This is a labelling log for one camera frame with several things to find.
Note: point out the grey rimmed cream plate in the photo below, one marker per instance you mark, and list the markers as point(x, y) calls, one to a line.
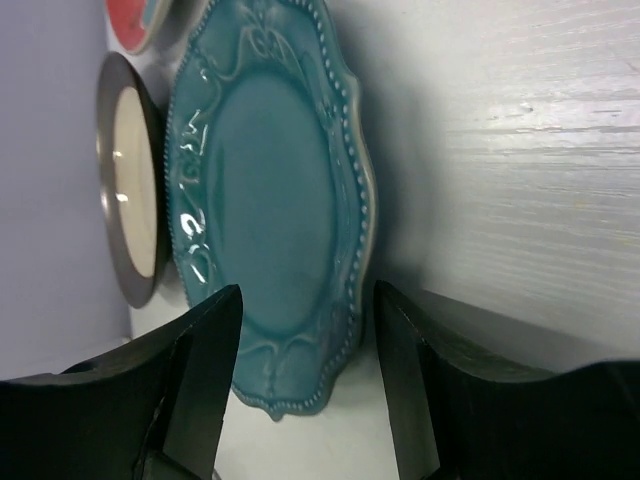
point(130, 154)

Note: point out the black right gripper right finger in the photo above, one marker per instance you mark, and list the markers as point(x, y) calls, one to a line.
point(458, 410)

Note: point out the red and blue floral plate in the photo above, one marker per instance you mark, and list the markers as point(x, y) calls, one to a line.
point(136, 22)

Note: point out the teal scalloped beaded plate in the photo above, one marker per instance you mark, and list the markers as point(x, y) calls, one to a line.
point(270, 187)

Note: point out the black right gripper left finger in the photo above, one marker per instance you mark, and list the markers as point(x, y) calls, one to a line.
point(152, 408)

